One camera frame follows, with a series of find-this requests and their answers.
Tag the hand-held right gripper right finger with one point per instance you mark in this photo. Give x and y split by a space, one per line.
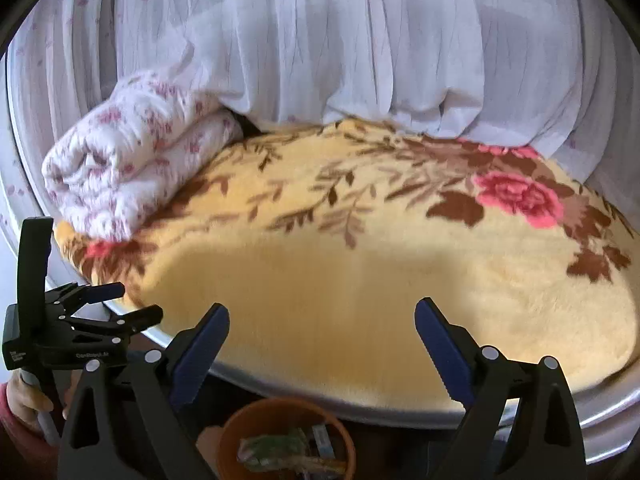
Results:
445 355

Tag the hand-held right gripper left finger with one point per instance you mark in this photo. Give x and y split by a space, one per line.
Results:
200 355

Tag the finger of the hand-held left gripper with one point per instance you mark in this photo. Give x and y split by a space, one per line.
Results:
100 291
140 319

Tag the orange plastic waste bin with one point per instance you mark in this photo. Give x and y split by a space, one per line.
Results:
232 440

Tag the person's left hand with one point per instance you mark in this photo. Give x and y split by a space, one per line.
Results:
27 395

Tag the green crumpled wrapper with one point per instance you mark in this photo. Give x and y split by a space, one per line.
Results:
270 447

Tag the white pink floral quilt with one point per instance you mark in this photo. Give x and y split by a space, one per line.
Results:
125 170

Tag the yellow floral fleece blanket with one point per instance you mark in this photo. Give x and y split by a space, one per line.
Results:
320 285

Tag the blue white packet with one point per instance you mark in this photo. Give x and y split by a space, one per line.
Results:
322 442

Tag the yellow brown wrapper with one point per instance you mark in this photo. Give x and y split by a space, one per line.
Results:
320 465

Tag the white floral sheer curtain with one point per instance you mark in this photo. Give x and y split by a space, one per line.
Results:
300 35

